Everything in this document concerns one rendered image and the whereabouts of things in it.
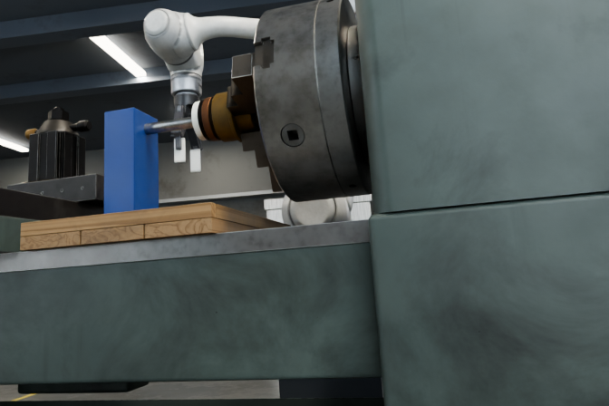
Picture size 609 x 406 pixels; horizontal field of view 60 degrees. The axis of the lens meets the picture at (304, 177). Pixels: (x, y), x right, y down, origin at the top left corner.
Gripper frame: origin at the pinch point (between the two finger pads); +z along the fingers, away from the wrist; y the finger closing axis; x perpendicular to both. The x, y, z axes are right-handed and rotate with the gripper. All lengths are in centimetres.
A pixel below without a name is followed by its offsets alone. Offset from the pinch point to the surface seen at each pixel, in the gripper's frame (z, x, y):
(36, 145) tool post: 5, 14, -49
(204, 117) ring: 8, -24, -62
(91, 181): 14, 1, -52
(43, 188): 15, 12, -50
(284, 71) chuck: 7, -40, -77
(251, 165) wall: -175, 144, 771
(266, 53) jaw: 3, -37, -75
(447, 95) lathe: 16, -59, -86
